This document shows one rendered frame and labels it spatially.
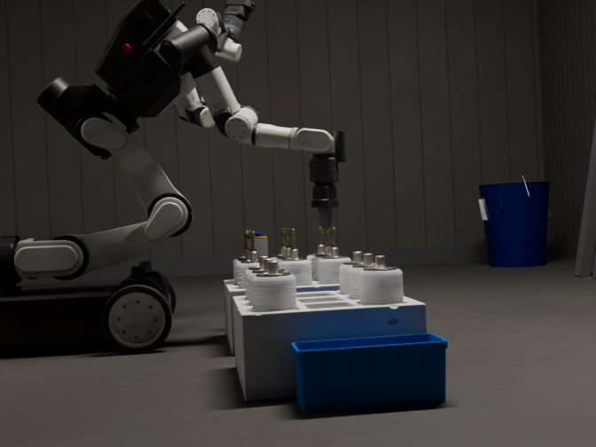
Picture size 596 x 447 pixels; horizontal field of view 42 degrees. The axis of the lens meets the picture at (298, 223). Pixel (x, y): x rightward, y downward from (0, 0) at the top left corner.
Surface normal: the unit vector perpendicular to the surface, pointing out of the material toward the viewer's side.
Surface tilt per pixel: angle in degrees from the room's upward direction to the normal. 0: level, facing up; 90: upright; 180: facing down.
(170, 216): 90
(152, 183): 90
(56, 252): 90
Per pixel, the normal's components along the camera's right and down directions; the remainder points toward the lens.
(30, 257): 0.14, 0.00
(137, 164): 0.31, 0.38
